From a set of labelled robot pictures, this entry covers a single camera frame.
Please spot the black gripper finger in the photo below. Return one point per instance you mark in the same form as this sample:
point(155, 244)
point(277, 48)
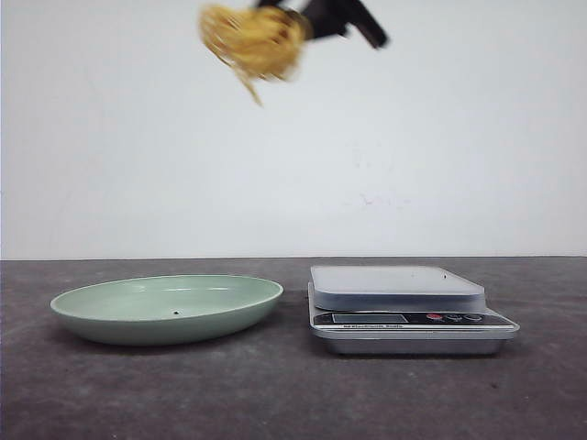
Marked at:
point(363, 20)
point(325, 18)

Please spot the green shallow plate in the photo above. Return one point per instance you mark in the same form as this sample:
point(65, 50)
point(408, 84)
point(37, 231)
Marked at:
point(166, 310)

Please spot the silver digital kitchen scale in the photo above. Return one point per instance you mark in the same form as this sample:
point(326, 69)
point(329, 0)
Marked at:
point(403, 310)

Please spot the yellow vermicelli noodle bundle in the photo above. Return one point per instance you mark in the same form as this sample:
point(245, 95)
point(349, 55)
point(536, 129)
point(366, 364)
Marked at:
point(257, 44)

